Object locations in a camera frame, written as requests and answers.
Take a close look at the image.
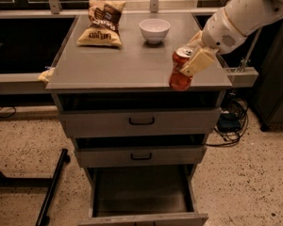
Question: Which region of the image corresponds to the black cable at left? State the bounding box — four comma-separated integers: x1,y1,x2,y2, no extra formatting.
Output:
0,105,17,119

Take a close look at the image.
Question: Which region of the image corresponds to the brown yellow chip bag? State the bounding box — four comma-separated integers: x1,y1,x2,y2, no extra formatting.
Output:
77,0,125,48

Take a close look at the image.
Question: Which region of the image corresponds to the black floor cable bundle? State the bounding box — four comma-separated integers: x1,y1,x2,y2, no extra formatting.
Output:
206,97,249,148

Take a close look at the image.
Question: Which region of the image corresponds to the grey drawer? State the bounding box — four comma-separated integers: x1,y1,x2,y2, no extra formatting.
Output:
78,165,208,226
59,107,221,137
75,146,206,168

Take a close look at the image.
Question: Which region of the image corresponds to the dark grey cabinet at right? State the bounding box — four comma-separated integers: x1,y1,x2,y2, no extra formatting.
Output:
250,22,283,131

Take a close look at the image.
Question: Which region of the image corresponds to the bottom grey drawer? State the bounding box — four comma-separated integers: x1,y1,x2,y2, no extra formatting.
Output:
78,165,208,226

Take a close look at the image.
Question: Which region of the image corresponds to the white ceramic bowl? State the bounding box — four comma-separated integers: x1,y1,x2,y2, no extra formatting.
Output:
140,19,171,44

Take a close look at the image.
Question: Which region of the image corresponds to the middle grey drawer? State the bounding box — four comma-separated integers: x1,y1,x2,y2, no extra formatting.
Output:
75,146,206,168

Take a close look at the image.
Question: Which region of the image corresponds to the yellow tape piece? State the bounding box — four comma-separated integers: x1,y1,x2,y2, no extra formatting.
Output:
38,68,55,83

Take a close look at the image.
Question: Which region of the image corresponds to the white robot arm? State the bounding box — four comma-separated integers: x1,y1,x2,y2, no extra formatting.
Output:
178,0,283,77

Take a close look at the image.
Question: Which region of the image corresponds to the grey drawer cabinet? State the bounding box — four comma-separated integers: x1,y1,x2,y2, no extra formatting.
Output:
44,12,233,226

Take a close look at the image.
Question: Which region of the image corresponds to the top grey drawer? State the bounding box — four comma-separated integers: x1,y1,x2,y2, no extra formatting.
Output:
59,107,221,137

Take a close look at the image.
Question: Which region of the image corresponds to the red coke can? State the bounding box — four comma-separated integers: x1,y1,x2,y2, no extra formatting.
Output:
168,44,194,92

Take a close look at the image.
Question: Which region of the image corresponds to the black table leg frame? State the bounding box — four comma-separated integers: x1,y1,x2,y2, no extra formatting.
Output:
0,149,71,226

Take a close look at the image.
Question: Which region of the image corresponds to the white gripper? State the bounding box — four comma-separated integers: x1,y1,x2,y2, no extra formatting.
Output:
179,7,248,77

